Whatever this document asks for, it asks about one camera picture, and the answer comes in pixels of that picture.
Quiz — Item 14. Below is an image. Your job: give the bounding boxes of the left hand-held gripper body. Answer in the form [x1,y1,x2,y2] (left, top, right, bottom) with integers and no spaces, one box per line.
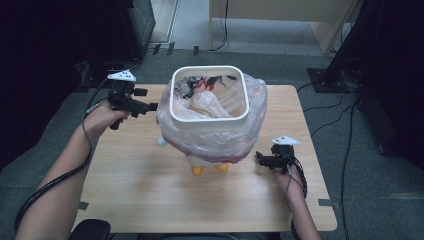
[107,69,149,131]

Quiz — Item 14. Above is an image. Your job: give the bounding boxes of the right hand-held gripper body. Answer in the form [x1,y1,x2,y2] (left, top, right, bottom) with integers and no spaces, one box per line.
[270,135,302,175]

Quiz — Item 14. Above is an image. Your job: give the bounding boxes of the translucent plastic trash bag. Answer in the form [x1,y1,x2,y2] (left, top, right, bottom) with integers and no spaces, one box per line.
[156,71,269,164]

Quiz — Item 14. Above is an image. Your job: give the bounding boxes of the white square bin ring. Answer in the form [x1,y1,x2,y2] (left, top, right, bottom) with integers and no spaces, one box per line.
[169,65,251,132]

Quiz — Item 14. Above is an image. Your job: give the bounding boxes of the white trash can yellow feet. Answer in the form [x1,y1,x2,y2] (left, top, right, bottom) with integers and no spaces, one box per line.
[156,134,234,177]

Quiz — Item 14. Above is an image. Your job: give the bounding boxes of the person's right hand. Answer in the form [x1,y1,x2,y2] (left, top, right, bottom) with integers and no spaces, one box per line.
[273,161,306,201]

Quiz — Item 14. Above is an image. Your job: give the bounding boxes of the person's left hand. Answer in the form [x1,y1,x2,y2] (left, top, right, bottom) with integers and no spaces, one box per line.
[83,100,131,138]

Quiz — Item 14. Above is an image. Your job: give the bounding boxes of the black red crumpled wrapper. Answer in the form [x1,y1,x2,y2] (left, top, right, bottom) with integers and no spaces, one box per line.
[174,74,238,100]

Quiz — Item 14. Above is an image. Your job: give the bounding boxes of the dark glass cabinet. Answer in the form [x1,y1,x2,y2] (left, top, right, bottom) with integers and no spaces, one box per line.
[116,0,157,61]

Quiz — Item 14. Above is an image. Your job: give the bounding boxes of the black stand base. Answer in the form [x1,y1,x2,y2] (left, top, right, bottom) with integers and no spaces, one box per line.
[306,68,359,94]

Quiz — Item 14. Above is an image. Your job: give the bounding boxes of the black chair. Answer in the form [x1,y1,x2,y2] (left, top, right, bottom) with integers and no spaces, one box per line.
[68,218,112,240]

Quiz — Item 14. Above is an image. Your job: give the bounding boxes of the black curtain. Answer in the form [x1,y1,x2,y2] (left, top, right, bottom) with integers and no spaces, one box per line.
[324,0,424,169]

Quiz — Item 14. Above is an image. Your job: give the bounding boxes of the light wooden cabinet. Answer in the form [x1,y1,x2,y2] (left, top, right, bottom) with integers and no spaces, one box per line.
[209,0,363,56]

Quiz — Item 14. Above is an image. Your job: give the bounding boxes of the long black floor cable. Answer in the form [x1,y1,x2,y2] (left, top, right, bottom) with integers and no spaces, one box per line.
[339,99,358,238]

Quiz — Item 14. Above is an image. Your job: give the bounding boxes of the black hanging cable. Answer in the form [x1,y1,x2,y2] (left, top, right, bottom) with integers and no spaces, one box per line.
[208,0,230,53]

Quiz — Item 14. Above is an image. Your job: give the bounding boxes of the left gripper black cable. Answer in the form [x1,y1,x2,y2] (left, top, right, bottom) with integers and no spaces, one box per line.
[13,78,113,233]

